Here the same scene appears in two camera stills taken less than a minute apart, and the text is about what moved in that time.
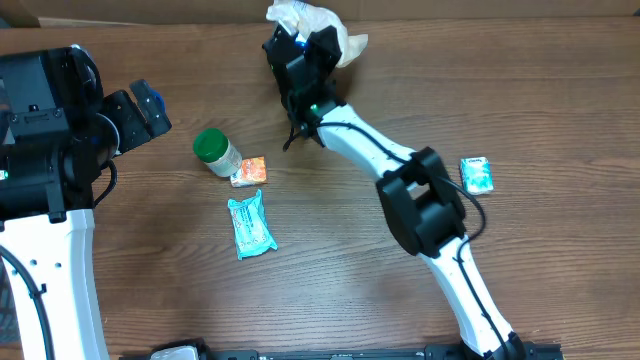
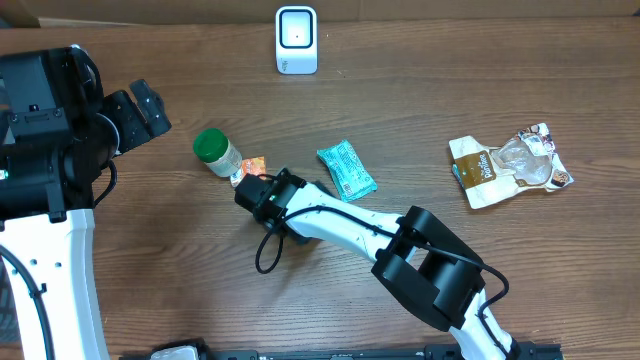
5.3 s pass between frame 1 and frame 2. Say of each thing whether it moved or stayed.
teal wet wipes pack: moved
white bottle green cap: stayed
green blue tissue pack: moved
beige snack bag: moved
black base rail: stayed
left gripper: stayed
